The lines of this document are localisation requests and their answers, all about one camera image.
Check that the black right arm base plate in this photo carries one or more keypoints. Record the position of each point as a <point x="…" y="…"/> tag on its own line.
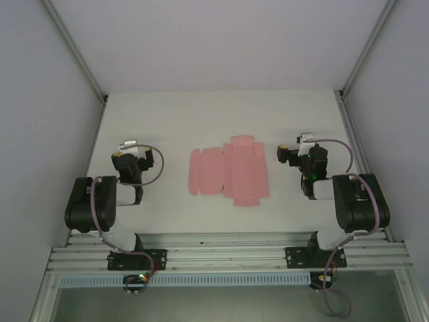
<point x="295" y="256"/>

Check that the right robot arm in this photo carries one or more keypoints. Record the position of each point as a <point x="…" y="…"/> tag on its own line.
<point x="362" y="208"/>

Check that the pink paper box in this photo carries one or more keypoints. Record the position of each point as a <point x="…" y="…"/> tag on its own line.
<point x="248" y="167"/>

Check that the controller board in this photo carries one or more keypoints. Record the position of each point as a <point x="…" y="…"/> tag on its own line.
<point x="321" y="278"/>
<point x="134" y="279"/>

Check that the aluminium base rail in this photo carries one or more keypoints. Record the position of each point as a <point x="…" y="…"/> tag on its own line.
<point x="228" y="250"/>

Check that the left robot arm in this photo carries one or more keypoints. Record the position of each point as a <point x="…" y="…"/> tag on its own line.
<point x="83" y="208"/>

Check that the left controller board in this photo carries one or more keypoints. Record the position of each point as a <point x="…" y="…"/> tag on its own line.
<point x="134" y="279"/>

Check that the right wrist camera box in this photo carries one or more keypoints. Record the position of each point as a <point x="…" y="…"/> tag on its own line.
<point x="305" y="137"/>

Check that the aluminium lower frame bar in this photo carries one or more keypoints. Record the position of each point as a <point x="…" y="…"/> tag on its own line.
<point x="410" y="295"/>
<point x="42" y="302"/>

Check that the aluminium frame post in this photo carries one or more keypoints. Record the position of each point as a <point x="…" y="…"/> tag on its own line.
<point x="74" y="47"/>
<point x="367" y="47"/>

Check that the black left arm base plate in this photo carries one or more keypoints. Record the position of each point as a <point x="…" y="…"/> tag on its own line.
<point x="157" y="259"/>

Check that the right controller board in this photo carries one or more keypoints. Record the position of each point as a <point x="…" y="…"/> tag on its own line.
<point x="321" y="278"/>

